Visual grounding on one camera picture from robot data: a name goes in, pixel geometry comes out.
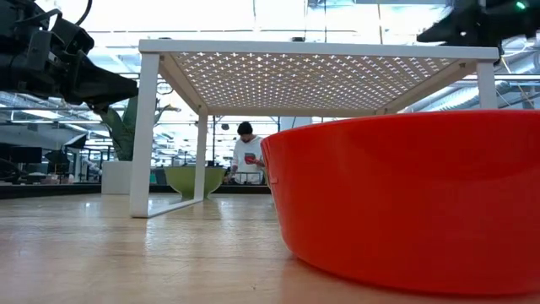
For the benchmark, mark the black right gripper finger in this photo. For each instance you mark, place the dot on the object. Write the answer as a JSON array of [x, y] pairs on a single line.
[[447, 33]]

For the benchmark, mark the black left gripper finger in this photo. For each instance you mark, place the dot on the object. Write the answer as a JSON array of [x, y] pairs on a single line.
[[97, 86]]

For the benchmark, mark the person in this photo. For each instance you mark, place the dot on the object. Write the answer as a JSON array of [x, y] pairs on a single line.
[[246, 145]]

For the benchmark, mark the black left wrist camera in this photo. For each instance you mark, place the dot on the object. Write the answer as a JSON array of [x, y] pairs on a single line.
[[73, 38]]

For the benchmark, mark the green snake plant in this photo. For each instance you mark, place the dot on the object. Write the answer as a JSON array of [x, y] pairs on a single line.
[[123, 135]]

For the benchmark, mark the red plastic bowl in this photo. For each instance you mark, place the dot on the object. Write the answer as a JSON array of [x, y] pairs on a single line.
[[405, 198]]

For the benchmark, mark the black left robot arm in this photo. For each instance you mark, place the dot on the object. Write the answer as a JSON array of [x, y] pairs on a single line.
[[17, 8]]

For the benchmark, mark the white perforated metal shelf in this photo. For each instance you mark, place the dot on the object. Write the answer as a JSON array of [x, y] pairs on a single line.
[[295, 47]]

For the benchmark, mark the black monitor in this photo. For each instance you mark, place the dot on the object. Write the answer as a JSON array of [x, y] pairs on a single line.
[[26, 154]]

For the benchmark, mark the black aluminium table frame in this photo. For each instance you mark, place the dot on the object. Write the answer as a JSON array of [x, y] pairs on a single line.
[[50, 191]]

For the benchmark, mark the white plant pot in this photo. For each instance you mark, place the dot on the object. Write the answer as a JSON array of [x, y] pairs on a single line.
[[116, 177]]

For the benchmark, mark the green bowl with fruit pattern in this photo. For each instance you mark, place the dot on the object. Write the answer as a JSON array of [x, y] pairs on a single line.
[[181, 179]]

